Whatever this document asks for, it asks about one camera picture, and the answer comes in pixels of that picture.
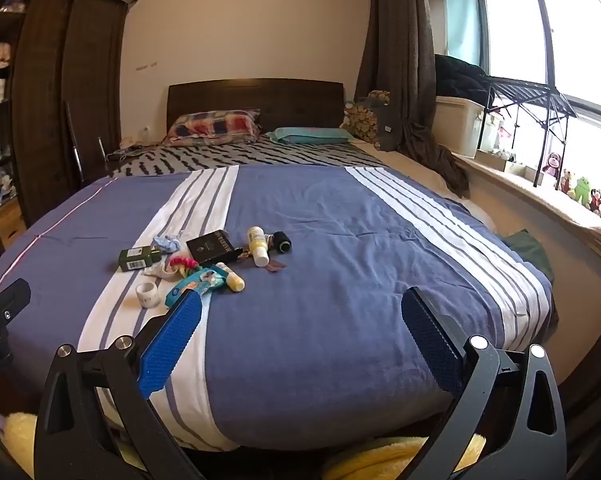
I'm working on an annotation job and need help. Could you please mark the yellow tube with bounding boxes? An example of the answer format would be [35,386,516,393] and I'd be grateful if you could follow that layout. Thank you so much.
[215,262,246,292]

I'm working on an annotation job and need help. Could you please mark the black booklet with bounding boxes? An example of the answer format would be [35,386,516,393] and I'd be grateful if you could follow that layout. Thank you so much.
[186,230,244,266]

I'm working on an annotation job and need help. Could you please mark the plaid pillow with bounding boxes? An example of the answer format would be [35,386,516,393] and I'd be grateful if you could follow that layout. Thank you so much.
[161,108,262,147]

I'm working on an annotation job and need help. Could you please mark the teal pillow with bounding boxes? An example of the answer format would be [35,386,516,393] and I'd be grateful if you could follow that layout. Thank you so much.
[265,126,355,145]

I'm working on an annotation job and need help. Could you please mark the patterned cushion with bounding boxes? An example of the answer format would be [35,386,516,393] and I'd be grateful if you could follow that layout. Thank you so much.
[341,90,392,151]

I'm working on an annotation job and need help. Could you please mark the dark wooden wardrobe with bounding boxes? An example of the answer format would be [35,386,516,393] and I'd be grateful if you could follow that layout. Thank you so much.
[10,0,131,226]

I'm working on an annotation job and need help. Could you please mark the black jacket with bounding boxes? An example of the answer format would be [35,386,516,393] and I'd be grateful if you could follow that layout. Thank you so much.
[434,54,496,106]

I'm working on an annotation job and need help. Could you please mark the white tape roll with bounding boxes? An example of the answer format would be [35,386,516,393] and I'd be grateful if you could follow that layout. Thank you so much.
[136,283,160,308]

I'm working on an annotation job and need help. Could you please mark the white bottle yellow cap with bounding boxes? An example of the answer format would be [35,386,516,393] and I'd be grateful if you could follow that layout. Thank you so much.
[246,226,270,267]

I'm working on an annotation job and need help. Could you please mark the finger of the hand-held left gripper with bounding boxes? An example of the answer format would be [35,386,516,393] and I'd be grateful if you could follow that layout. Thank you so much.
[0,278,32,329]

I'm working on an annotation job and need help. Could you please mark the green frog plush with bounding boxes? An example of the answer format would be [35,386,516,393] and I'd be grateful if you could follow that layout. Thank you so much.
[567,176,592,202]

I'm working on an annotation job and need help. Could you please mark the window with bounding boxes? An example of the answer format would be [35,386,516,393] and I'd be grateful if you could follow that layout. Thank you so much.
[480,0,601,126]

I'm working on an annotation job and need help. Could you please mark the teal roller blind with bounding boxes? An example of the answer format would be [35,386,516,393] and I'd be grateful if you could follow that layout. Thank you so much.
[441,0,482,66]

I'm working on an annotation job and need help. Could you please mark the brown curtain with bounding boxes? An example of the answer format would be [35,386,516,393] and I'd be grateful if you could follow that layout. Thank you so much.
[355,0,471,198]

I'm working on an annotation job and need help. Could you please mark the black drying rack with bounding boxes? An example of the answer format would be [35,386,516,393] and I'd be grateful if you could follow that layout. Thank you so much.
[477,75,578,188]

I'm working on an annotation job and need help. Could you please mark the green bottle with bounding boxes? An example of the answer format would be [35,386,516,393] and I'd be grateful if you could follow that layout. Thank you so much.
[119,246,162,272]

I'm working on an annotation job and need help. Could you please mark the white storage box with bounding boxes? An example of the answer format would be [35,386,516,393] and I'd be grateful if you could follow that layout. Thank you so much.
[435,95,486,157]

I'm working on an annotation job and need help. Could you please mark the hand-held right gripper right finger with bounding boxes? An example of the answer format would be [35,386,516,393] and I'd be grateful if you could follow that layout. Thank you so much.
[401,286,567,480]

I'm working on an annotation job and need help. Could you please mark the dark wooden headboard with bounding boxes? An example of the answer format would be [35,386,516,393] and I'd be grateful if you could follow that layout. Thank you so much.
[167,78,345,136]

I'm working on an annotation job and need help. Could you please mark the striped cream grey bedding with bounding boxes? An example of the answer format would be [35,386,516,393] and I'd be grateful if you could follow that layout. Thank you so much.
[0,165,553,453]

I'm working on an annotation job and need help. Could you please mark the teal packaged toy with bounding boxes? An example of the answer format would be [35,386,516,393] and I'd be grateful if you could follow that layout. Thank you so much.
[164,267,228,308]

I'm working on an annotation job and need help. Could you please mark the black white patterned bed sheet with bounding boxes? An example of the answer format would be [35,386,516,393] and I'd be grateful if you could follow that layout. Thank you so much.
[108,141,386,178]

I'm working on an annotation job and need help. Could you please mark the green cloth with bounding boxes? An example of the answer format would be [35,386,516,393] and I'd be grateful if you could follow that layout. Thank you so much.
[503,230,551,281]

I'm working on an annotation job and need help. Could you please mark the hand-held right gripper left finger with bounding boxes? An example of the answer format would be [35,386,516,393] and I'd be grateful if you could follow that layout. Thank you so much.
[33,291,206,480]

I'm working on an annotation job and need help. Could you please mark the pink yellow pipe cleaner toy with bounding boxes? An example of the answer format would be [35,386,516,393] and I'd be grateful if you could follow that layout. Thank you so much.
[168,256,201,278]

